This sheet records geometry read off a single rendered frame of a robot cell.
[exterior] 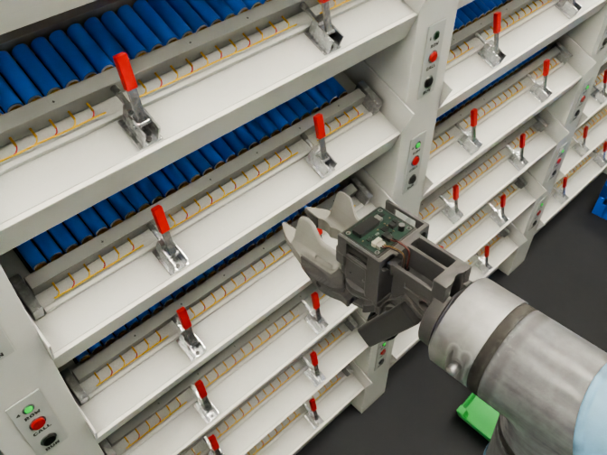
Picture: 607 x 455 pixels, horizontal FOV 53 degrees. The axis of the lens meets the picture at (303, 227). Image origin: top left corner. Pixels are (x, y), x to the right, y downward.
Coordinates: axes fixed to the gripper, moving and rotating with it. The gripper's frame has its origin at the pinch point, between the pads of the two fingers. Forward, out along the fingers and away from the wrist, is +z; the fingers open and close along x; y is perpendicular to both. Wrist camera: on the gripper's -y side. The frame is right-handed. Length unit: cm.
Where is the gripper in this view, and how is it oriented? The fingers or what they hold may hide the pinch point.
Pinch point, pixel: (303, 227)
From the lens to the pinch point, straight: 67.9
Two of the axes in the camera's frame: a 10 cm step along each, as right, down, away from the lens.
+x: -7.3, 4.8, -4.9
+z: -6.9, -4.8, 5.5
